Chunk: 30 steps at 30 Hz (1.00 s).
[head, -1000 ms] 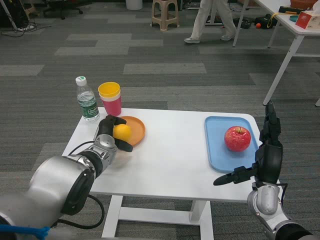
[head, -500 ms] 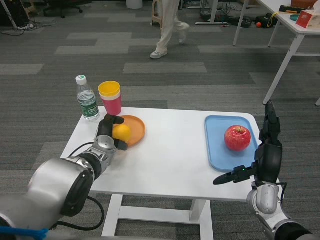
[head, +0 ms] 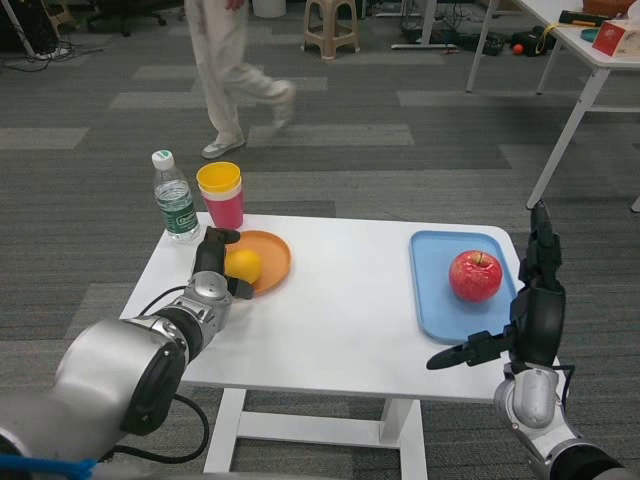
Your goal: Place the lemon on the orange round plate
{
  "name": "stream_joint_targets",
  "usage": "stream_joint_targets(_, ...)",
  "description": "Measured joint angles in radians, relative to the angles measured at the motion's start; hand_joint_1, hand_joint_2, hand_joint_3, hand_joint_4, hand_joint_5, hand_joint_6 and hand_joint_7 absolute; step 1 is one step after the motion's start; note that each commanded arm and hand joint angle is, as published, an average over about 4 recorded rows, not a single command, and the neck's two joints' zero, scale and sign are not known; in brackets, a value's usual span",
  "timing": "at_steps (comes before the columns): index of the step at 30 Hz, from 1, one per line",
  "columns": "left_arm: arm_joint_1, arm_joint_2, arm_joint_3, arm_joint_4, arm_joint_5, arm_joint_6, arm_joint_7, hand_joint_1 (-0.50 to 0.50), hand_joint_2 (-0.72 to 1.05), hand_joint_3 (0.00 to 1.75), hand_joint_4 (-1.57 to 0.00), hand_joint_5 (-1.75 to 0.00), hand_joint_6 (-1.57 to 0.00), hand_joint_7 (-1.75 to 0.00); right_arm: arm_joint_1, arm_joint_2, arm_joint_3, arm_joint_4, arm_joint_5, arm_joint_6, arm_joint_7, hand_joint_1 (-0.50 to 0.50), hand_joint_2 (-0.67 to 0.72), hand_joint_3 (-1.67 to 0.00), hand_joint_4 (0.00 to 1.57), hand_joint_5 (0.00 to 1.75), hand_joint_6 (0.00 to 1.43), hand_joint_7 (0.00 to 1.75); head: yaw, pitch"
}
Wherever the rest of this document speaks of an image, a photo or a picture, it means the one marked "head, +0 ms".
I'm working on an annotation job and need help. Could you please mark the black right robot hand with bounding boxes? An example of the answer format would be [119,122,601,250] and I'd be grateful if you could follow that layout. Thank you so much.
[425,199,568,371]

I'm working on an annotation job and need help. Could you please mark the black office chair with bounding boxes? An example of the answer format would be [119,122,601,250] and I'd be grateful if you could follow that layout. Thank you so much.
[87,0,167,36]

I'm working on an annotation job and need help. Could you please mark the black and yellow tool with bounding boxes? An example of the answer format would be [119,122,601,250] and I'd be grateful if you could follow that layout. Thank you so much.
[558,9,609,27]

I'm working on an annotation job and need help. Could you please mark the black bag with yellow strap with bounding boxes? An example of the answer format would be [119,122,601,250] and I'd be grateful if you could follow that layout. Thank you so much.
[509,27,556,57]

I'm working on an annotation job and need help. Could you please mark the red apple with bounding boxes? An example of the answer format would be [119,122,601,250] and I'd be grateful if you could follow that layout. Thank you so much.
[448,249,504,304]

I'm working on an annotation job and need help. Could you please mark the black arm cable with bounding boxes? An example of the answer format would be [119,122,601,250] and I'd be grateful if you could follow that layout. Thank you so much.
[137,286,190,319]
[102,393,210,462]

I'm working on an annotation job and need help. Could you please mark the clear plastic water bottle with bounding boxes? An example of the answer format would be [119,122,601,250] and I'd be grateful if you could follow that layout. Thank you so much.
[151,148,201,247]

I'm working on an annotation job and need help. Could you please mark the white office desk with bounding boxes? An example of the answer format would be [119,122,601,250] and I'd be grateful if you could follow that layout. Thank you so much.
[466,0,640,211]

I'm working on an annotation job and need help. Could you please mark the red tissue box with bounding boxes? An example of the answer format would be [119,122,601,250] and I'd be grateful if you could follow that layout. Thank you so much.
[592,14,640,57]

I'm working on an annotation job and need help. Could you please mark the tangled black floor cables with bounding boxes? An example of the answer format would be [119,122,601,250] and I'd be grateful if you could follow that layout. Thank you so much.
[399,9,506,56]

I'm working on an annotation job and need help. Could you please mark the white table leg frame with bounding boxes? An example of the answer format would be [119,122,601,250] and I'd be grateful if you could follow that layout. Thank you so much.
[202,387,424,480]

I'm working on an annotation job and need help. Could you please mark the blue rectangular tray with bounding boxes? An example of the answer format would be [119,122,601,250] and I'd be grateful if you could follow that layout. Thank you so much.
[409,229,519,345]

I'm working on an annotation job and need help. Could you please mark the yellow plastic cup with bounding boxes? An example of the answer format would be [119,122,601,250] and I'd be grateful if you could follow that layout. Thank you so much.
[195,162,244,199]

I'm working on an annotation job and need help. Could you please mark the pink plastic cup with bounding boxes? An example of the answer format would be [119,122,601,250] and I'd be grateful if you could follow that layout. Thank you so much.
[201,189,246,230]

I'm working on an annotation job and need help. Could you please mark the orange round plate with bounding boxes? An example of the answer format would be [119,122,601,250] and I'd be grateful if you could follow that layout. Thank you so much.
[225,229,293,299]

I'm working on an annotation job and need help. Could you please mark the white desk base frame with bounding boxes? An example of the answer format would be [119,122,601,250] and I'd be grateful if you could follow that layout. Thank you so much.
[391,0,459,50]

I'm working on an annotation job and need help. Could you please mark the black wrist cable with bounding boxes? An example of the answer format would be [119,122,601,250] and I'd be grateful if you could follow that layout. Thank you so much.
[554,364,576,407]

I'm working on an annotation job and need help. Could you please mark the beige plastic stool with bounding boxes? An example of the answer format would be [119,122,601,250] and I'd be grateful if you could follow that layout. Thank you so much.
[302,0,362,62]

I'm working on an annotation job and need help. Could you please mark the yellow lemon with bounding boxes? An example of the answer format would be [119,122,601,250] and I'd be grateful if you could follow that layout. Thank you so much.
[223,248,264,286]

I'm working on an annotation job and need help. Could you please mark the person in beige trousers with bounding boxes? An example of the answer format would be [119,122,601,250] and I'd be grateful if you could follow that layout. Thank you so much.
[183,0,297,160]

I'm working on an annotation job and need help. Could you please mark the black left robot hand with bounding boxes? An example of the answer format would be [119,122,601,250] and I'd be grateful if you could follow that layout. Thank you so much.
[192,225,257,301]

